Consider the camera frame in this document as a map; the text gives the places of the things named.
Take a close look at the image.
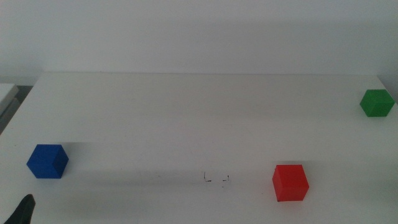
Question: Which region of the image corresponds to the blue cube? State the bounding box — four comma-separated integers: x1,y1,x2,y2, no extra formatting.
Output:
26,144,70,179

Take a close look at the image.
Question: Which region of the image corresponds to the red cube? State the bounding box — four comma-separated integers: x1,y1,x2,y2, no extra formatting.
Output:
272,164,310,202

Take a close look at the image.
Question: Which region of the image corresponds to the green cube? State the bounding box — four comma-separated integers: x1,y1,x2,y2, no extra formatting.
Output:
359,89,396,118

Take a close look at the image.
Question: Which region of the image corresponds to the white side shelf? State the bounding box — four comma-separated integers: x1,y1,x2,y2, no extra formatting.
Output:
0,83,21,134

